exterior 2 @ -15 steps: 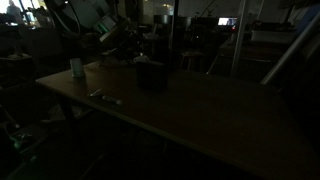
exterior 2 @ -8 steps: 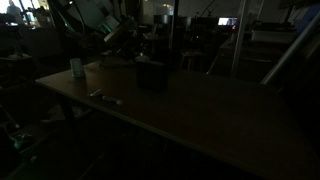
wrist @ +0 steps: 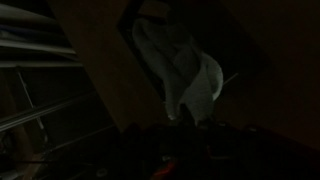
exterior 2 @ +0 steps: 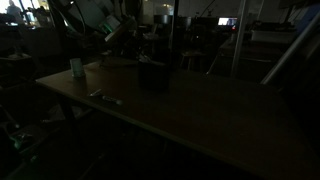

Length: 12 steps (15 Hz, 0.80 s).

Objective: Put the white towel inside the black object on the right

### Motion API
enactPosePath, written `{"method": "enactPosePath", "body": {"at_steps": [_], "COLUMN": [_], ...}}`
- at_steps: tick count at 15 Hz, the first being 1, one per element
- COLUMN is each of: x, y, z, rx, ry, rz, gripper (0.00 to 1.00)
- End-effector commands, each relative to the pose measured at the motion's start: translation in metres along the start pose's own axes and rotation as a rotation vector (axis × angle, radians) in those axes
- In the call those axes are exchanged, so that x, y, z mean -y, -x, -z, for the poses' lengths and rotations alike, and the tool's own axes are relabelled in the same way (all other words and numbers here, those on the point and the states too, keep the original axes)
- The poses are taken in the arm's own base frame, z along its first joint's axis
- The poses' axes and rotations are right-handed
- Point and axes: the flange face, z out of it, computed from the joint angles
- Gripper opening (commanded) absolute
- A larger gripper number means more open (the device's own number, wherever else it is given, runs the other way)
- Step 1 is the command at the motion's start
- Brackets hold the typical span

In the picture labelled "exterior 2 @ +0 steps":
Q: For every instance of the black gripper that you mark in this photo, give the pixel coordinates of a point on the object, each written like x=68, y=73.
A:
x=140, y=41

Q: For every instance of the black box container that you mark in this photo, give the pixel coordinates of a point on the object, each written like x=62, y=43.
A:
x=153, y=75

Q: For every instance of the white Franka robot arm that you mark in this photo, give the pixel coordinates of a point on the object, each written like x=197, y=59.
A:
x=90, y=13

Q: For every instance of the round stool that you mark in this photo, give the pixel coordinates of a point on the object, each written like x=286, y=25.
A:
x=192, y=56

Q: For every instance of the black marker white label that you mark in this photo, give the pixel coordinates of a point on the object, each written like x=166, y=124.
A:
x=111, y=99

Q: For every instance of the white cup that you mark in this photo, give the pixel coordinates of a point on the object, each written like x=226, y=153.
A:
x=76, y=67

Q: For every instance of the lit monitor screen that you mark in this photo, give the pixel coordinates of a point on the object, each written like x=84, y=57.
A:
x=227, y=21

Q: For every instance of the white upright pole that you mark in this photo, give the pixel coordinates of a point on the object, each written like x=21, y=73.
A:
x=239, y=36

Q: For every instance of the person in background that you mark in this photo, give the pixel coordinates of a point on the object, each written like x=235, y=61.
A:
x=13, y=11

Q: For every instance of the grey slanted metal bar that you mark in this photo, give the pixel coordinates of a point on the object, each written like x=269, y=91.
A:
x=290, y=50

